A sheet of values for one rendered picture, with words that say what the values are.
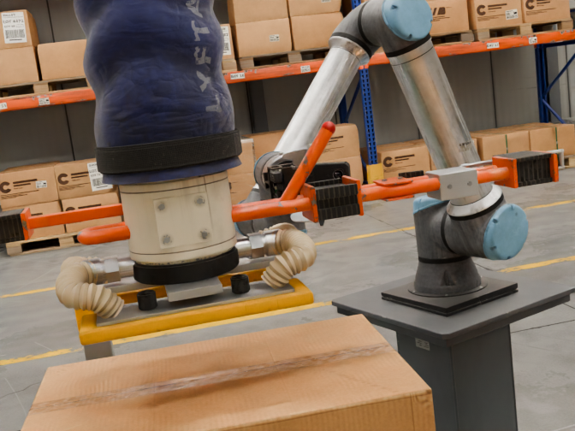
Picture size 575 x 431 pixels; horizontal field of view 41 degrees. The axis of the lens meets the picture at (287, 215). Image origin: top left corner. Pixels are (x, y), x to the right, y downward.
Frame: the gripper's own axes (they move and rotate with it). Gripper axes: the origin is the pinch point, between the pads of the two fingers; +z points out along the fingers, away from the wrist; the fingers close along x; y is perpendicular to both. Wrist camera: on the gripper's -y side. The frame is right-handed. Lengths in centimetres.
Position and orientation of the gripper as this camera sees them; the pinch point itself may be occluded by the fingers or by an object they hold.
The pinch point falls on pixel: (321, 185)
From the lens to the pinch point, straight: 141.4
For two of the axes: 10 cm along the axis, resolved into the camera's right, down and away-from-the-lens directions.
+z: 2.1, 1.4, -9.7
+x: -1.3, -9.8, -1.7
